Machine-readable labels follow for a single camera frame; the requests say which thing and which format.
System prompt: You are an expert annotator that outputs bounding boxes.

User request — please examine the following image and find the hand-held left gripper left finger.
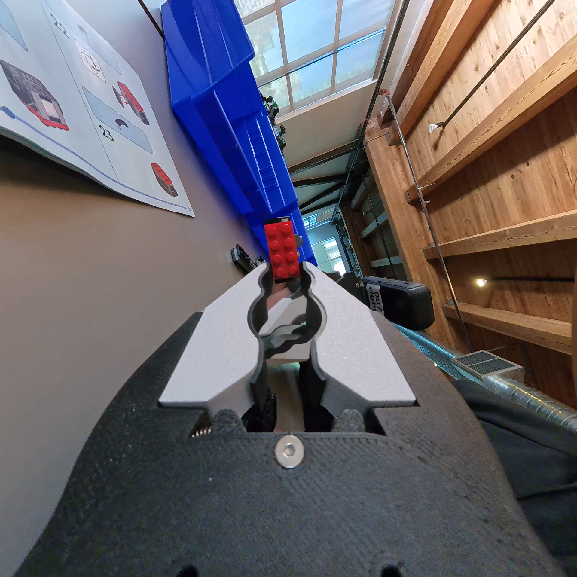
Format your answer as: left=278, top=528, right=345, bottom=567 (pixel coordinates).
left=159, top=263, right=277, bottom=432

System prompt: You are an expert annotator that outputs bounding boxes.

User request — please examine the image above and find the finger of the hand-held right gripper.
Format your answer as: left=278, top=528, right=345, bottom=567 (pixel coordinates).
left=265, top=294, right=309, bottom=335
left=261, top=328, right=313, bottom=364

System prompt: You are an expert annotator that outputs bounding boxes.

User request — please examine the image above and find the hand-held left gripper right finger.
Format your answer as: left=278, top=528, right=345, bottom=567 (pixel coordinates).
left=300, top=261, right=418, bottom=430

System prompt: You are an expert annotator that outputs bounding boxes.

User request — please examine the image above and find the red grey brick model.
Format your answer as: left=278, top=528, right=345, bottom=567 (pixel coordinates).
left=263, top=218, right=304, bottom=285

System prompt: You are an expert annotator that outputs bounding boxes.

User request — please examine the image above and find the black brick base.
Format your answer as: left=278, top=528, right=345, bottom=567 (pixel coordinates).
left=231, top=243, right=267, bottom=276

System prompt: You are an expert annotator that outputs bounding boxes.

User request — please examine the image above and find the threaded metal rod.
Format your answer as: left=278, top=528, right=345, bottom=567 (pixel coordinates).
left=385, top=97, right=474, bottom=353

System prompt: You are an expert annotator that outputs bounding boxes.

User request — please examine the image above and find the white vent grille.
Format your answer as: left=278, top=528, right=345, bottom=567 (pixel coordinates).
left=452, top=349, right=526, bottom=385

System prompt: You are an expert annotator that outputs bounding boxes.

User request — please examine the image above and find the person's black jacket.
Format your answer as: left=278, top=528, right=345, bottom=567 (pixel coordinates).
left=454, top=379, right=577, bottom=577

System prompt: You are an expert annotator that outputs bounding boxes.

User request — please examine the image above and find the large paned window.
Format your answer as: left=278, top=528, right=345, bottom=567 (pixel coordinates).
left=234, top=0, right=398, bottom=112

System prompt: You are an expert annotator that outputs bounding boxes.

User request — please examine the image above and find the brick instruction booklet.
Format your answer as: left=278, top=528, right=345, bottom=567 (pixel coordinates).
left=0, top=0, right=196, bottom=218

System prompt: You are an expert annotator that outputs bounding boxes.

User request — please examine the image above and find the silver air duct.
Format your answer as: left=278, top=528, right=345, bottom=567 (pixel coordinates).
left=392, top=322, right=577, bottom=434

